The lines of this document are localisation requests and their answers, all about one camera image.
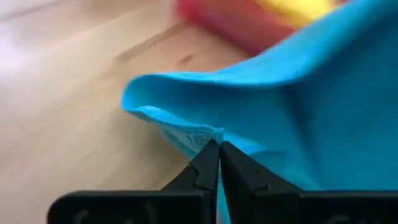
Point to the blue microfiber towel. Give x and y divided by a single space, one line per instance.
311 109

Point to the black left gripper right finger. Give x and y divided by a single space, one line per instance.
280 205

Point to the pink plastic bin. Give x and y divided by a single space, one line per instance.
236 21

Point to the yellow microfiber towel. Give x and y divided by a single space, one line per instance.
295 11

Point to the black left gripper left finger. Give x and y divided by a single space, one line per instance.
140 208

